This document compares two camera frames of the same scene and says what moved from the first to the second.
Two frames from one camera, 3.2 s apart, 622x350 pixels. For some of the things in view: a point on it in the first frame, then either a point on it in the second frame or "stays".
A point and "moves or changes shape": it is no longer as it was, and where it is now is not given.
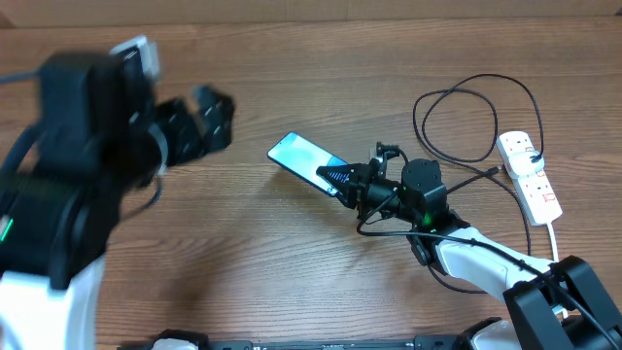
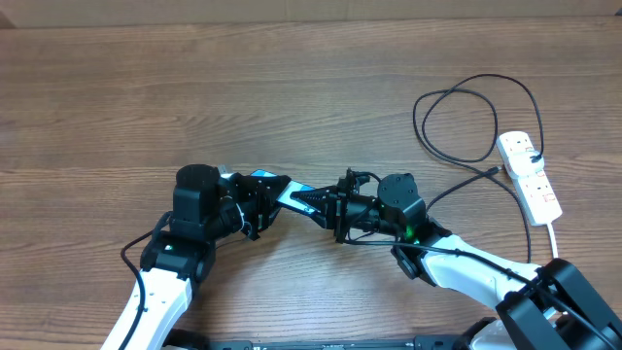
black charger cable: [455, 287] moves or changes shape
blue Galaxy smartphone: [303, 157] to [285, 196]
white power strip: [534, 192] stays
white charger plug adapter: [521, 163] stays
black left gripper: [190, 142] to [259, 196]
